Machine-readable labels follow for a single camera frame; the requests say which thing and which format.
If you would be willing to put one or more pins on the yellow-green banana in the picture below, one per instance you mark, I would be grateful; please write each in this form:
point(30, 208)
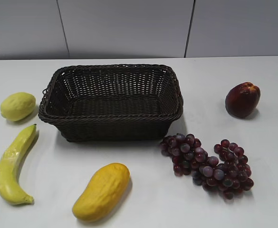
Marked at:
point(10, 190)

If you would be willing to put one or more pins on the dark woven wicker basket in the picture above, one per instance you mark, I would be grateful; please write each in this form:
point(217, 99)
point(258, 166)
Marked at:
point(122, 102)

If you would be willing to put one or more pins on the yellow mango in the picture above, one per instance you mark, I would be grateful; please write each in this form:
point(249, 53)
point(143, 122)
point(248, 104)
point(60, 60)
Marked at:
point(103, 192)

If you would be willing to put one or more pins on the dark red apple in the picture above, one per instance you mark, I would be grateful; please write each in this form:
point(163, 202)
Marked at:
point(242, 100)

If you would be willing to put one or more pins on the purple grape bunch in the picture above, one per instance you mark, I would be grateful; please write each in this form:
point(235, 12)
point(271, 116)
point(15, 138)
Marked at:
point(227, 172)

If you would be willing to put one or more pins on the pale green lemon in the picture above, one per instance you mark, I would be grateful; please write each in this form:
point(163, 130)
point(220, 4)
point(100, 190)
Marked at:
point(18, 106)

